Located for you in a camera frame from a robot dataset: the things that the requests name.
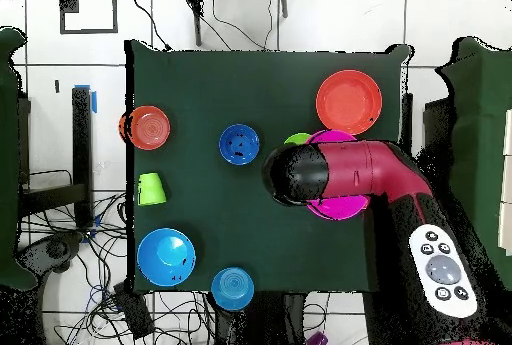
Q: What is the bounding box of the green bowl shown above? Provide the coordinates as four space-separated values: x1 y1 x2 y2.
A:
283 132 313 146

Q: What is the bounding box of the small light blue bowl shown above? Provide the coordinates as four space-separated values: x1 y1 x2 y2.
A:
210 266 256 313

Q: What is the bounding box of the small orange bowl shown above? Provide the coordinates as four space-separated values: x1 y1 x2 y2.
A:
118 105 172 151

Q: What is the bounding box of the green cup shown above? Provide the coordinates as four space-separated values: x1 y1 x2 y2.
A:
136 172 168 207

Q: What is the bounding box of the dark green tablecloth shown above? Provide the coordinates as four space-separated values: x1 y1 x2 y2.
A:
124 39 413 296

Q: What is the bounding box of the black power box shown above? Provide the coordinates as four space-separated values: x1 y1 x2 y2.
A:
112 281 156 341

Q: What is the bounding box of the dark grey floor base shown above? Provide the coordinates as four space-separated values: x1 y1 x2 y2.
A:
15 232 85 278

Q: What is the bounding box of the large orange bowl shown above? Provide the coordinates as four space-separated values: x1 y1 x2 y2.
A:
315 69 384 137

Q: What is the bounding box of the neighbouring green cloth table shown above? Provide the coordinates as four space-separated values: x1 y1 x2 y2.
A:
0 26 39 292
415 36 512 282

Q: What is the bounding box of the black table frame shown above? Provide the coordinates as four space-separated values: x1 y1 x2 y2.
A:
399 92 414 154
17 85 95 230

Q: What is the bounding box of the large pink bowl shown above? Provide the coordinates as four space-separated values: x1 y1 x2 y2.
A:
305 129 371 221

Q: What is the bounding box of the large light blue bowl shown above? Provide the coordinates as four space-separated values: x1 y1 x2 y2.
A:
136 227 197 287

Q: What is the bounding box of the black metal stand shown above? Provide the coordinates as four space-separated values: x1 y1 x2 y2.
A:
178 0 290 48

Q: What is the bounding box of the dark blue bowl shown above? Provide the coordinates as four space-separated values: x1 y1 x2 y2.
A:
218 123 261 167

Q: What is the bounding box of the tangle of cables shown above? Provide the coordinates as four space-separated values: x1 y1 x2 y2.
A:
17 168 217 345

